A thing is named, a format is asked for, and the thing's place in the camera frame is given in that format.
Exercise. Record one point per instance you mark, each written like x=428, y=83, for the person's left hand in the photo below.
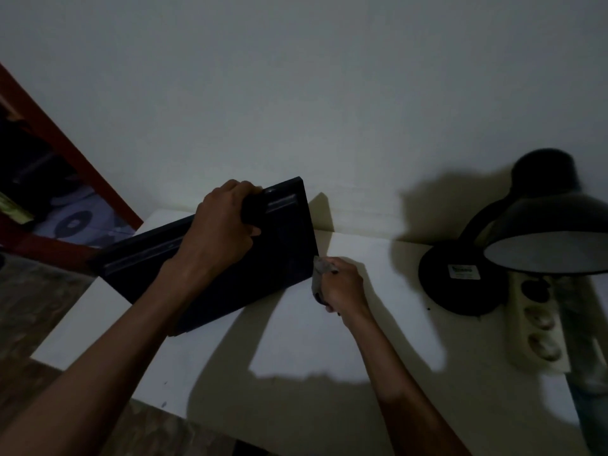
x=213, y=232

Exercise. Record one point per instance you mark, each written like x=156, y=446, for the person's right hand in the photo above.
x=344, y=289

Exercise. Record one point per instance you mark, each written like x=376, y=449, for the person's left thumb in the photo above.
x=251, y=231

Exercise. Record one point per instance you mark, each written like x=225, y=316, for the person's right fingers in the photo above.
x=327, y=292

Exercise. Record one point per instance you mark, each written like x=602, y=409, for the grey cleaning cloth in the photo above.
x=322, y=268

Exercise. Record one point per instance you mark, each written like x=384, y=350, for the black laptop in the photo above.
x=280, y=246

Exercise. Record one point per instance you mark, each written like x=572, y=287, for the person's right forearm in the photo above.
x=403, y=384

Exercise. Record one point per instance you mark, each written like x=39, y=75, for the person's left forearm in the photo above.
x=95, y=365

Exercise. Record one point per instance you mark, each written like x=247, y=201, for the blue patterned floor mat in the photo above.
x=78, y=223

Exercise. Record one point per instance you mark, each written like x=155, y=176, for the white power strip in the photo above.
x=539, y=322

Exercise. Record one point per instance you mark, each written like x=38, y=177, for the black desk lamp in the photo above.
x=532, y=223

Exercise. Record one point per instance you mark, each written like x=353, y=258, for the red wooden door frame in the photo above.
x=66, y=151

